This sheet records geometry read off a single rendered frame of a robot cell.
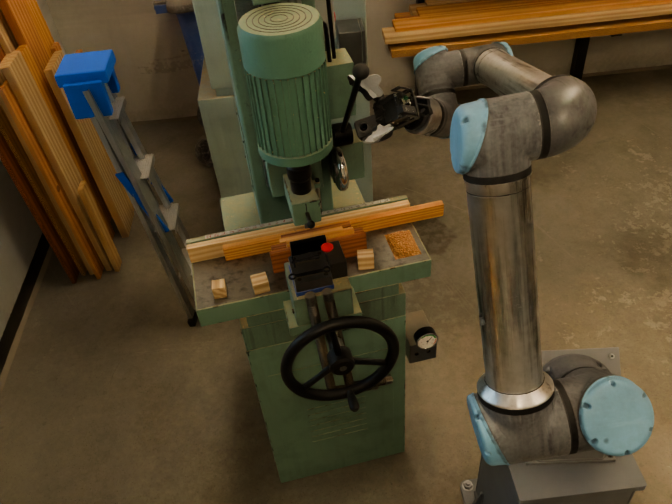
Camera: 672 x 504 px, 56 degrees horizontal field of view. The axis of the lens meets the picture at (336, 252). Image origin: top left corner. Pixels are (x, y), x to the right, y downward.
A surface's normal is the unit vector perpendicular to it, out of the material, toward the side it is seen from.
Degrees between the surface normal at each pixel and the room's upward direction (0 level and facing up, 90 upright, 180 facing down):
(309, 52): 90
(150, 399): 0
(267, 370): 90
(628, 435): 44
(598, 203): 0
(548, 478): 0
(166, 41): 90
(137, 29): 90
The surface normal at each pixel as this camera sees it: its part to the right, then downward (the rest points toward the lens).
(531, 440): 0.08, 0.33
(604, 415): 0.04, -0.07
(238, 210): -0.07, -0.74
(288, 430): 0.23, 0.65
